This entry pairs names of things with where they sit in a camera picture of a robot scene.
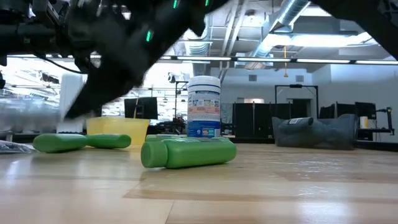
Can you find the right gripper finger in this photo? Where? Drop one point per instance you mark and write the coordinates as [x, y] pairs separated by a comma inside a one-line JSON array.
[[77, 107], [95, 101]]

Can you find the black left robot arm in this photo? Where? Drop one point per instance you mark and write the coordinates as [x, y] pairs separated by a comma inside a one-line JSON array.
[[1, 79]]

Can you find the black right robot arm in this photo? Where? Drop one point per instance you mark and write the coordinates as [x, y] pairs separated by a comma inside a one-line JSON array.
[[373, 18]]

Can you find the white pillar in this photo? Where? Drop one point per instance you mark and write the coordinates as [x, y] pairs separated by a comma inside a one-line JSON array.
[[66, 90]]

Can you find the yellow plastic bin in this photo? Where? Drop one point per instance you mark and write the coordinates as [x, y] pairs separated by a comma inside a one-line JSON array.
[[124, 127]]

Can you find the black standing monitor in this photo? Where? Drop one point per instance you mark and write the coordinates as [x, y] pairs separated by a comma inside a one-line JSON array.
[[141, 108]]

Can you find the thin black pole stand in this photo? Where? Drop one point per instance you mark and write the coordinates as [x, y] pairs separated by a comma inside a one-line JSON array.
[[176, 99]]

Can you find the clear plastic wrapped package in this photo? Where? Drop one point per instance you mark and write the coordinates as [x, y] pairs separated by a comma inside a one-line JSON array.
[[15, 147]]

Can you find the white wipes canister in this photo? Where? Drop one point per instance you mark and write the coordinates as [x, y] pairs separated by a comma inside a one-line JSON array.
[[203, 105]]

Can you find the black partition panels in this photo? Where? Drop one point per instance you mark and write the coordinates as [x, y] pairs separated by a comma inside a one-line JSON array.
[[248, 118]]

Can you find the grey translucent plastic bin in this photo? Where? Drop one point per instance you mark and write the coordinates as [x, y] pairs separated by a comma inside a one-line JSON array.
[[314, 133]]

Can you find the white paper roll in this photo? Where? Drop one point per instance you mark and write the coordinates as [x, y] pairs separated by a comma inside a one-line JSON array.
[[363, 123]]

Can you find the black desk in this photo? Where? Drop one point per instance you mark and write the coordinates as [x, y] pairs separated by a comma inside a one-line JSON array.
[[376, 132]]

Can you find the silver round ceiling duct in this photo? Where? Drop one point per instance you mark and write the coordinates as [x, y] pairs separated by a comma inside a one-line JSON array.
[[199, 46]]

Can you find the grey wall vent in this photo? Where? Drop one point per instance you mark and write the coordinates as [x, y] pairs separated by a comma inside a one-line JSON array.
[[252, 77], [299, 78]]

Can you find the long ceiling light rail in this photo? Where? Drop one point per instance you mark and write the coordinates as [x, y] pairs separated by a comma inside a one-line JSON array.
[[264, 59]]

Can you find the silver slanted ceiling duct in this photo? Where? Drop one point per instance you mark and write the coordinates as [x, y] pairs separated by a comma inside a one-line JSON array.
[[289, 12]]

